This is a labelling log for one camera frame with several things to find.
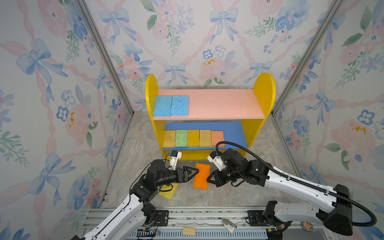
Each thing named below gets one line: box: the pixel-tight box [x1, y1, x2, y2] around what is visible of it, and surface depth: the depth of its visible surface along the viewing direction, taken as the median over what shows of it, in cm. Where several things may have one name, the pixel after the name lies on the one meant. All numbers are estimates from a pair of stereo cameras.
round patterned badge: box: [302, 221, 314, 232], surface depth 73 cm
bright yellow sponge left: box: [158, 183, 179, 201], surface depth 81 cm
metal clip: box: [222, 218, 238, 234], surface depth 72 cm
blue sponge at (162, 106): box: [153, 96, 173, 117], surface depth 66 cm
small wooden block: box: [182, 227, 196, 236], surface depth 72 cm
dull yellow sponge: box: [163, 130, 176, 148], surface depth 87 cm
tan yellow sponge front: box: [199, 130, 212, 148], surface depth 87 cm
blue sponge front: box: [171, 95, 189, 116], surface depth 67 cm
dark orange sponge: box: [193, 163, 211, 191], surface depth 70 cm
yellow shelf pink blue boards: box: [146, 73, 276, 161], surface depth 71 cm
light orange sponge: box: [211, 130, 225, 148], surface depth 89 cm
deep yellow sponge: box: [187, 129, 200, 148], surface depth 87 cm
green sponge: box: [175, 129, 188, 148], surface depth 87 cm
